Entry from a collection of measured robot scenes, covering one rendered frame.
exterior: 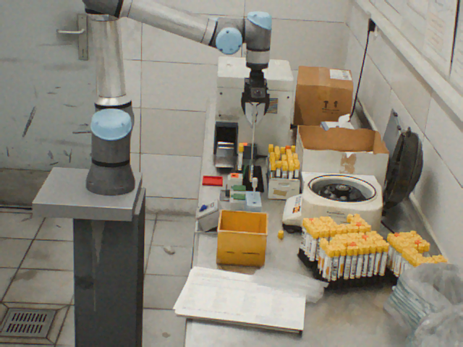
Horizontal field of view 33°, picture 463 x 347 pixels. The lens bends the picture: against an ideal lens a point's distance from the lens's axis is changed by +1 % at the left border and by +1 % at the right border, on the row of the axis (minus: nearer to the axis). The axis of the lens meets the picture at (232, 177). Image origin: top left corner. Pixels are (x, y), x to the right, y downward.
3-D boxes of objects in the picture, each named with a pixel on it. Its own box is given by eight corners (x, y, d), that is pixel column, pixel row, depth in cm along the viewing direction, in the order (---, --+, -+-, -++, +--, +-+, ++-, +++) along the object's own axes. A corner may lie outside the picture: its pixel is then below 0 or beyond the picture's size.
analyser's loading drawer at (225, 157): (216, 146, 282) (217, 132, 280) (234, 147, 283) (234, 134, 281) (215, 166, 263) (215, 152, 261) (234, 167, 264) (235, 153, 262)
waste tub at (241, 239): (218, 241, 216) (220, 209, 213) (265, 244, 216) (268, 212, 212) (215, 264, 204) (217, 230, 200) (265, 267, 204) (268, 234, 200)
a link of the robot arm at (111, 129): (88, 162, 228) (88, 118, 223) (93, 147, 240) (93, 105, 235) (129, 164, 229) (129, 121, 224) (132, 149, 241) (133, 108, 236)
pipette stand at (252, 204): (238, 221, 229) (240, 191, 225) (261, 222, 230) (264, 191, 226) (239, 236, 220) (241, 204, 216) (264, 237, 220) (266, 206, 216)
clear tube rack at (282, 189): (265, 174, 265) (266, 155, 262) (293, 176, 265) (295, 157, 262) (267, 199, 246) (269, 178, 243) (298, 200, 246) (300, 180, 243)
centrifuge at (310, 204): (286, 202, 244) (290, 166, 240) (380, 213, 241) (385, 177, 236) (279, 235, 222) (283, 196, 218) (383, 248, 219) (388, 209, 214)
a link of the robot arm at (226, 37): (79, -33, 208) (249, 28, 216) (85, -38, 218) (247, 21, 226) (68, 8, 212) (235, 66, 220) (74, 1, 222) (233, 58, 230)
